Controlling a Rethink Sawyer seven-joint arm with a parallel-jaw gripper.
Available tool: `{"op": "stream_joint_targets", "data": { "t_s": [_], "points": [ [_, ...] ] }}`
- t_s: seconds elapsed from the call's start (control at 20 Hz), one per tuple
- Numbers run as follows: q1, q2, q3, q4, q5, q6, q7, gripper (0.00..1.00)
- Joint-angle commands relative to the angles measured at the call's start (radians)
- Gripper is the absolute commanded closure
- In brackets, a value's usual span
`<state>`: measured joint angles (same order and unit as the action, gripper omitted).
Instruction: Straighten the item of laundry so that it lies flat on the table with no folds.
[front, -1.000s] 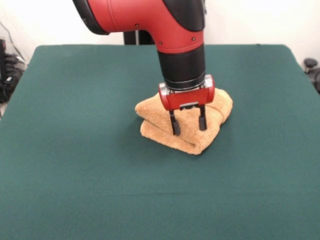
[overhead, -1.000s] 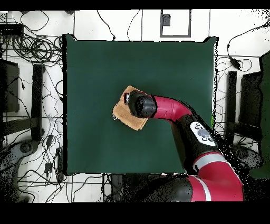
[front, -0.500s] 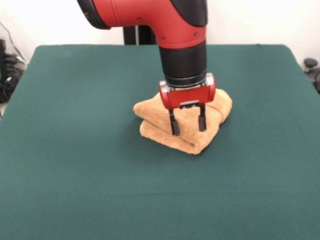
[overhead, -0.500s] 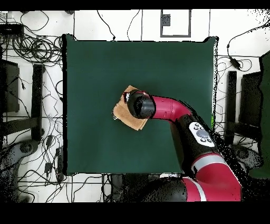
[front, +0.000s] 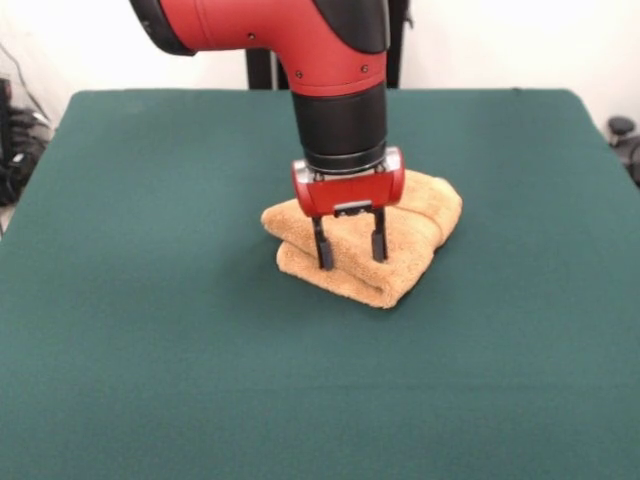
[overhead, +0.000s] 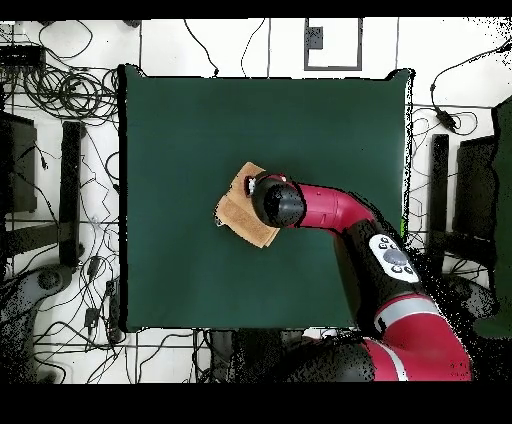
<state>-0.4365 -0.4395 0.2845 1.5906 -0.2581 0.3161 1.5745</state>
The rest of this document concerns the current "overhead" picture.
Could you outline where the tan terry towel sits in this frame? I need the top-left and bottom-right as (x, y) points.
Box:
(214, 160), (281, 250)

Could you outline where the black flat device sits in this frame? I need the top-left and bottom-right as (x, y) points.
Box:
(0, 44), (47, 69)

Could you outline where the dark green table cloth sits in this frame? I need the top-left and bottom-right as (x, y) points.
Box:
(118, 63), (415, 333)

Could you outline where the grey floor socket box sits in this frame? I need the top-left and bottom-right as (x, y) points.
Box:
(304, 26), (324, 51)

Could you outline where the black stand bar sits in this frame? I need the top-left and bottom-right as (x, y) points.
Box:
(58, 120), (86, 268)
(424, 133), (450, 275)

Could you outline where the grey black tripod base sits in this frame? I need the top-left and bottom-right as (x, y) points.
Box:
(433, 273), (501, 321)
(0, 263), (75, 321)

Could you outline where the black equipment box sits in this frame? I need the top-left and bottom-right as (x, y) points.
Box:
(0, 111), (38, 215)
(453, 135), (499, 241)

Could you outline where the dark green hanging cloth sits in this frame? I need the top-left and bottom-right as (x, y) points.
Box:
(471, 95), (512, 339)

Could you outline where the thin black cable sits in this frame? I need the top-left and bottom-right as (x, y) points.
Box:
(240, 17), (267, 78)
(183, 18), (220, 78)

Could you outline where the grey floor hatch frame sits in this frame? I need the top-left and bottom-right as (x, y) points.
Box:
(303, 17), (363, 72)

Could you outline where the coiled black cable bundle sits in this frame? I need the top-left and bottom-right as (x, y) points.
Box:
(23, 65), (121, 121)

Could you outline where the black cable with adapter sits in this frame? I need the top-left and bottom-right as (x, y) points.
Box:
(429, 41), (512, 134)

